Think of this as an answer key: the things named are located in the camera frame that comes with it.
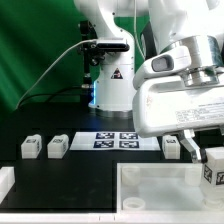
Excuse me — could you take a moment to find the grey camera cable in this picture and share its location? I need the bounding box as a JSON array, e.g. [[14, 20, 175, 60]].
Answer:
[[15, 38, 98, 110]]

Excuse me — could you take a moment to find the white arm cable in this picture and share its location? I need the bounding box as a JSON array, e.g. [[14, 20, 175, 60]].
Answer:
[[133, 0, 148, 61]]

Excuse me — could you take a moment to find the black camera on stand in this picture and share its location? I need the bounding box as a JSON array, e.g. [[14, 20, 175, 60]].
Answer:
[[78, 20, 130, 101]]

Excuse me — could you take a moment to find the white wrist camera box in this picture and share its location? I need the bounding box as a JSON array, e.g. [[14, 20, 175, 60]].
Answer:
[[133, 46, 192, 89]]

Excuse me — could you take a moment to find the black cable on table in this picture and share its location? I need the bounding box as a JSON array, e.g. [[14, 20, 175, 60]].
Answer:
[[18, 85, 94, 108]]

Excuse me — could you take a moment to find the white sheet with markers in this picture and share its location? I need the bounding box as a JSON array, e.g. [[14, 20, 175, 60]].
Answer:
[[70, 132, 160, 151]]

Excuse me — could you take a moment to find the green backdrop curtain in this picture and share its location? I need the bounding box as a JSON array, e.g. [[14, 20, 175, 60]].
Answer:
[[0, 0, 224, 118]]

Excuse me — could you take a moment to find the white block left edge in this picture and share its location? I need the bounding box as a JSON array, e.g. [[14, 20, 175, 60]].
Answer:
[[0, 167, 15, 204]]

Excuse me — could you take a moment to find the white square tabletop tray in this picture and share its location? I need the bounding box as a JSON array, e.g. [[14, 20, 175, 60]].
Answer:
[[117, 163, 224, 213]]

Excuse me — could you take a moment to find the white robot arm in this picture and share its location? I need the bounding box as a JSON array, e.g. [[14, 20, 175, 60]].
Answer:
[[73, 0, 224, 163]]

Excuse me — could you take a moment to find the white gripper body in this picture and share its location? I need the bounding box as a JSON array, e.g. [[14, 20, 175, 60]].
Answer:
[[133, 76, 224, 138]]

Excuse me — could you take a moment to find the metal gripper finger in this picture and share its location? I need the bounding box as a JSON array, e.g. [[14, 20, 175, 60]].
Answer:
[[179, 130, 202, 163]]

